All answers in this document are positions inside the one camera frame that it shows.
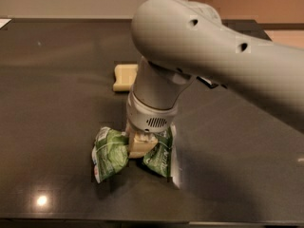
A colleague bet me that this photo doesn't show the yellow sponge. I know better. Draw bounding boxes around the yellow sponge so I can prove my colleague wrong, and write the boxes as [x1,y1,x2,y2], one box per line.
[113,64,138,92]

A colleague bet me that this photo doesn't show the black snack bar wrapper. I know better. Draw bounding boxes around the black snack bar wrapper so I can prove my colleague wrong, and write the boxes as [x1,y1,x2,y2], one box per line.
[197,76,226,89]

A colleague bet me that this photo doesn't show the green jalapeno chip bag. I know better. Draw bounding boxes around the green jalapeno chip bag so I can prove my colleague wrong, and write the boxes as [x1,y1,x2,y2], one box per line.
[91,124,176,183]

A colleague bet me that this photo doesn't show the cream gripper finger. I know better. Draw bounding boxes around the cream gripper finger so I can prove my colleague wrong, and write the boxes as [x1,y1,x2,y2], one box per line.
[128,132,158,159]

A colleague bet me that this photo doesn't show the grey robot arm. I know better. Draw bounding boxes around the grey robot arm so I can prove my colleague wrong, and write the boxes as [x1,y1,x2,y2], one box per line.
[126,0,304,136]

